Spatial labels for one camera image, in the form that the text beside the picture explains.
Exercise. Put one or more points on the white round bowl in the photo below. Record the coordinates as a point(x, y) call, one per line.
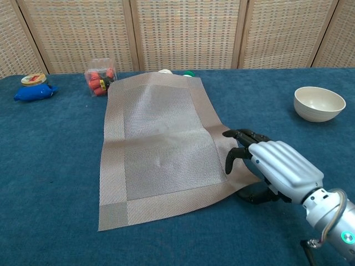
point(319, 105)

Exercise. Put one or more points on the small yellow-lid jar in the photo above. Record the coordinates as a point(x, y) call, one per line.
point(33, 79)

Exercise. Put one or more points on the white mayonnaise squeeze bottle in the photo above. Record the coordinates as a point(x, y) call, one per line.
point(165, 71)

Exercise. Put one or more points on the woven bamboo folding screen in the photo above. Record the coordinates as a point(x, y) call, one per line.
point(188, 33)

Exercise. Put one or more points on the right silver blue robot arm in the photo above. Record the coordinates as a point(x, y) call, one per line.
point(332, 219)

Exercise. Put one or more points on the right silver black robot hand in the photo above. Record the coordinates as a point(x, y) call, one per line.
point(285, 169)

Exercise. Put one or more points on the colourful feather shuttlecock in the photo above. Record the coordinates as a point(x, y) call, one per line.
point(189, 74)

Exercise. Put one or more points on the clear box with orange caps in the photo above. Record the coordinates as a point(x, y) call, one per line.
point(97, 79)

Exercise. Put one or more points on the beige woven placemat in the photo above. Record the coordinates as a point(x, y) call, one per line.
point(166, 138)

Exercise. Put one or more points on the blue fish toy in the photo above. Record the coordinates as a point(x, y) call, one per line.
point(34, 93)

